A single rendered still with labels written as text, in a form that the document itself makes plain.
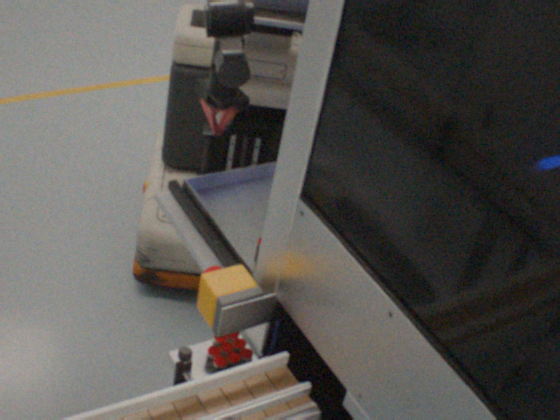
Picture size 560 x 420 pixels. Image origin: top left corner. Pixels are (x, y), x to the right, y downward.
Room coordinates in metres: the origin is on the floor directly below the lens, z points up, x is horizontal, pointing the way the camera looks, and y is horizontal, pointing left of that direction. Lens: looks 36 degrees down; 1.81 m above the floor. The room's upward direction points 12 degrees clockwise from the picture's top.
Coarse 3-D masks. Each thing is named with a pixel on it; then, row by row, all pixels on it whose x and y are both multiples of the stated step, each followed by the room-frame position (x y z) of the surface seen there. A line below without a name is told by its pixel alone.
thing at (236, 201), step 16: (208, 176) 1.29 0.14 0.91; (224, 176) 1.31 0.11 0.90; (240, 176) 1.33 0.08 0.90; (256, 176) 1.36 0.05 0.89; (272, 176) 1.38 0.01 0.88; (192, 192) 1.22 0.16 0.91; (208, 192) 1.27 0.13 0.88; (224, 192) 1.29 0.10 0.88; (240, 192) 1.30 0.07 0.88; (256, 192) 1.31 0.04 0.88; (208, 208) 1.22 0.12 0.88; (224, 208) 1.23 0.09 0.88; (240, 208) 1.24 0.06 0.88; (256, 208) 1.25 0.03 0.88; (224, 224) 1.18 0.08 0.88; (240, 224) 1.19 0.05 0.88; (256, 224) 1.20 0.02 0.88; (224, 240) 1.11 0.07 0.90; (240, 240) 1.14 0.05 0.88; (256, 240) 1.15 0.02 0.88; (240, 256) 1.06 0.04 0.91
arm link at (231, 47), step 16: (208, 16) 1.26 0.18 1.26; (208, 32) 1.26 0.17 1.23; (224, 32) 1.27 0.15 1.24; (240, 32) 1.27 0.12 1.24; (224, 48) 1.21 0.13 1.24; (240, 48) 1.21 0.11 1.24; (224, 64) 1.19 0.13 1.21; (240, 64) 1.20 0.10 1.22; (224, 80) 1.19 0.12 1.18; (240, 80) 1.20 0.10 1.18
